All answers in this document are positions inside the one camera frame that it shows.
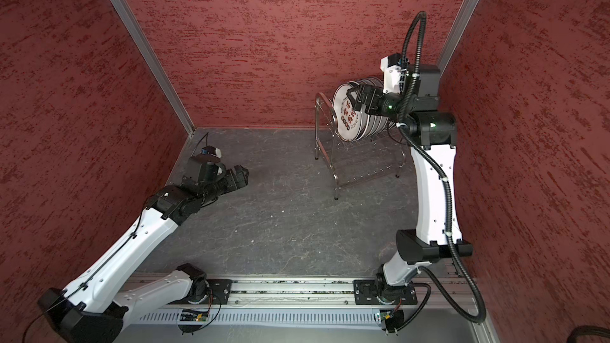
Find chrome wire dish rack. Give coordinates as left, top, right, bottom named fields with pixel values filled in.
left=315, top=93, right=409, bottom=200

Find white plate green red rim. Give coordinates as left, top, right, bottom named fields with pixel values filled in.
left=357, top=76, right=383, bottom=141

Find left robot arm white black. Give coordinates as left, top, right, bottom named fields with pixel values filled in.
left=37, top=148, right=249, bottom=342

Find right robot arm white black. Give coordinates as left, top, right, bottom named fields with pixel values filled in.
left=346, top=58, right=477, bottom=301

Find white plate red black characters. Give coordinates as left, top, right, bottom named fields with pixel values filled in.
left=364, top=77, right=383, bottom=138

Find left small circuit board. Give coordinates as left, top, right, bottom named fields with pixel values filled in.
left=179, top=310, right=210, bottom=324

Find small circuit board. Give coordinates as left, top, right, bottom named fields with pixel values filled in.
left=179, top=310, right=210, bottom=324
left=379, top=310, right=405, bottom=333

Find right small circuit board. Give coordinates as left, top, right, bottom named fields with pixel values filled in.
left=379, top=310, right=405, bottom=333

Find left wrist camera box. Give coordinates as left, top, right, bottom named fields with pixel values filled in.
left=200, top=145, right=222, bottom=159

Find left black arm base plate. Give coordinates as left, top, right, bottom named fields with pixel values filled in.
left=182, top=278, right=233, bottom=305

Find left aluminium corner post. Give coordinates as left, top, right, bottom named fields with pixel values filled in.
left=110, top=0, right=196, bottom=137

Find aluminium corner post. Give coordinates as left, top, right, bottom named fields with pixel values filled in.
left=110, top=0, right=196, bottom=137
left=437, top=0, right=480, bottom=75

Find right aluminium corner post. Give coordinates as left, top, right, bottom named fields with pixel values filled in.
left=437, top=0, right=480, bottom=75

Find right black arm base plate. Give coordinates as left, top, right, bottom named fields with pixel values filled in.
left=353, top=279, right=418, bottom=306

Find right black corrugated cable conduit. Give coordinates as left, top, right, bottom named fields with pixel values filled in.
left=397, top=10, right=487, bottom=325

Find aluminium mounting rail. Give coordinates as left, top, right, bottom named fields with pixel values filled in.
left=120, top=273, right=477, bottom=312

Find black cable bottom right corner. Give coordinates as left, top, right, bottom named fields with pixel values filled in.
left=566, top=325, right=610, bottom=343

